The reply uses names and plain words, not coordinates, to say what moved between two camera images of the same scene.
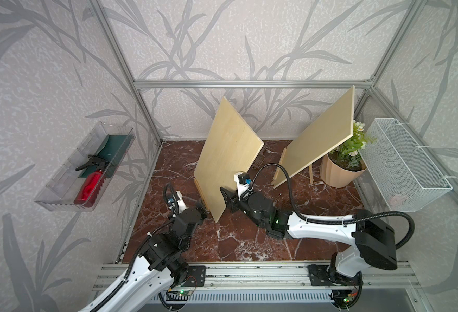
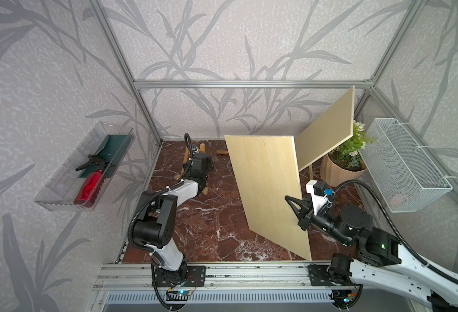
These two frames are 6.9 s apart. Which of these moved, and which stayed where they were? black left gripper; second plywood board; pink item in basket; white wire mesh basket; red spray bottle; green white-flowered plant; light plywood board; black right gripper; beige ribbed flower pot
Moved: black left gripper; black right gripper; light plywood board
Stayed: pink item in basket; beige ribbed flower pot; red spray bottle; green white-flowered plant; second plywood board; white wire mesh basket
